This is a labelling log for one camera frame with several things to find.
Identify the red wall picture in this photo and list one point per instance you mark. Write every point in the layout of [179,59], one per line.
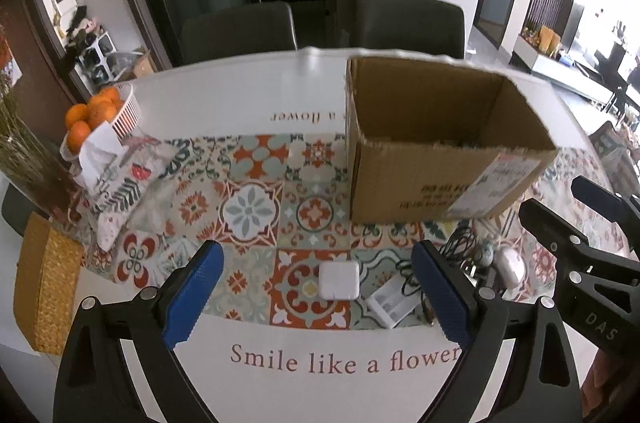
[10,58]

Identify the grey dining chair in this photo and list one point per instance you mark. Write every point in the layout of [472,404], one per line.
[410,23]
[235,35]

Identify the clear plastic bag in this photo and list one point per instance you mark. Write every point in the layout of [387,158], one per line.
[125,65]

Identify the woven wicker box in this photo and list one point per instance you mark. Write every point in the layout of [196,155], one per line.
[45,283]

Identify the white square power adapter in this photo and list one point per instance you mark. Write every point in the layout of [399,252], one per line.
[338,280]

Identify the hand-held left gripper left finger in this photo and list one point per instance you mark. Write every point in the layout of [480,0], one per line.
[197,288]

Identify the cardboard box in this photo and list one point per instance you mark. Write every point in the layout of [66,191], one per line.
[400,173]

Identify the orange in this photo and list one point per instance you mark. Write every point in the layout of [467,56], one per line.
[101,110]
[110,94]
[76,115]
[79,137]

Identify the white tissue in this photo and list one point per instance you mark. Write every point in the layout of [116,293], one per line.
[97,153]

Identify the patterned tablecloth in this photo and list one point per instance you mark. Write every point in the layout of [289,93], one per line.
[250,213]

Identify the yellow box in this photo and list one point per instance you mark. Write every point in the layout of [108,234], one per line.
[548,39]

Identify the wall intercom panel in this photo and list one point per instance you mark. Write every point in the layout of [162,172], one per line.
[64,2]

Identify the white low cabinet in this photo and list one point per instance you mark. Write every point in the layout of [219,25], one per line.
[555,70]

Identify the white plastic basket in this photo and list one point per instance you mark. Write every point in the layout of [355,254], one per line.
[127,113]

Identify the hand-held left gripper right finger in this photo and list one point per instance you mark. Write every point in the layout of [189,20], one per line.
[440,288]

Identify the floral fabric tissue cover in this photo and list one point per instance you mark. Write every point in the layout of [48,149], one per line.
[125,190]

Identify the white and teal figurine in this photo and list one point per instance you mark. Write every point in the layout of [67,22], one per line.
[510,265]

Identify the white battery charger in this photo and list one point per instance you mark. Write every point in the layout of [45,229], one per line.
[390,305]

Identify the dried grass bouquet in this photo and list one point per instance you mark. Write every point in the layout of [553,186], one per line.
[20,153]

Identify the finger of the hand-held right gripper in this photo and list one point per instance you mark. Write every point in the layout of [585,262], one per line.
[600,195]
[550,223]

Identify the white shoe shelf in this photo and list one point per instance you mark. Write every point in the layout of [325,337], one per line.
[97,58]

